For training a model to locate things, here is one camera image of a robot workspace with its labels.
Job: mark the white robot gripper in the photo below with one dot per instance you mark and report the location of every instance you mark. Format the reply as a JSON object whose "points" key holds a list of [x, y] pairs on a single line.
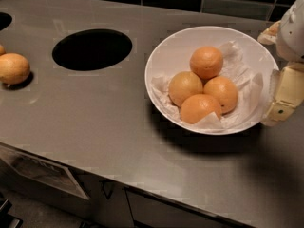
{"points": [[292, 32]]}

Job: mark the orange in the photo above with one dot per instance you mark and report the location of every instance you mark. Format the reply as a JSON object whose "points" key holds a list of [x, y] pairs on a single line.
{"points": [[197, 107], [184, 85], [206, 62], [2, 50], [225, 91], [14, 68]]}

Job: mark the white ceramic bowl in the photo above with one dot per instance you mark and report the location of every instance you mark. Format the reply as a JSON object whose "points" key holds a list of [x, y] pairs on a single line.
{"points": [[211, 36]]}

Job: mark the white paper napkin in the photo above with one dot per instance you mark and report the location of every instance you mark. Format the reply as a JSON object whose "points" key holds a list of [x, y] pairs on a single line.
{"points": [[167, 61]]}

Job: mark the large round counter hole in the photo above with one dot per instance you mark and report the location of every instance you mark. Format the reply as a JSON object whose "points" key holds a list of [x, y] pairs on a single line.
{"points": [[92, 49]]}

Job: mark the grey cabinet door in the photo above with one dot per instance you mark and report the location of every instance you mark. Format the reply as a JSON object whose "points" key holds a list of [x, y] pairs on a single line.
{"points": [[149, 212]]}

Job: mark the orange on counter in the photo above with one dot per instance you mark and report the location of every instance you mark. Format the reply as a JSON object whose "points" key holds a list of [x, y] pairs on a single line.
{"points": [[14, 68]]}

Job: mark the label sign on cabinet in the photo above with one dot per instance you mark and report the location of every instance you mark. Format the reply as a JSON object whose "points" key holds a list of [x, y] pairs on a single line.
{"points": [[47, 172]]}

